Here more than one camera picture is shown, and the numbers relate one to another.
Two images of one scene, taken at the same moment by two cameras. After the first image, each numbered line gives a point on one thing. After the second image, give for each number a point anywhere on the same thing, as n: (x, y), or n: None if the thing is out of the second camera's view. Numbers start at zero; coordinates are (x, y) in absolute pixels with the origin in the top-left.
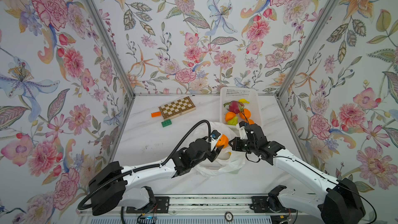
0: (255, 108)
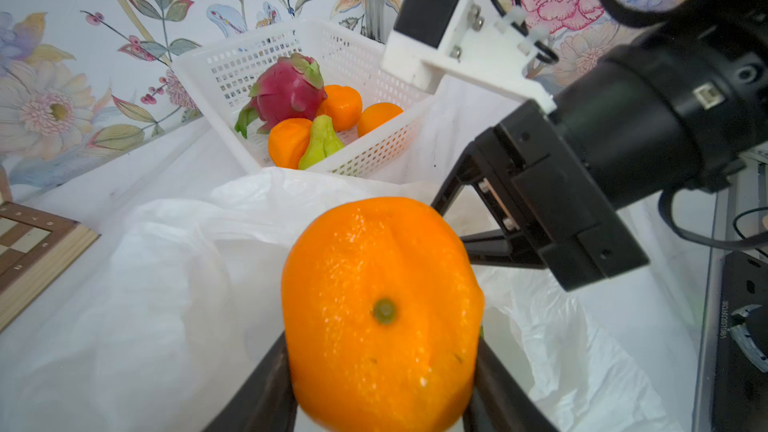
0: (224, 75)
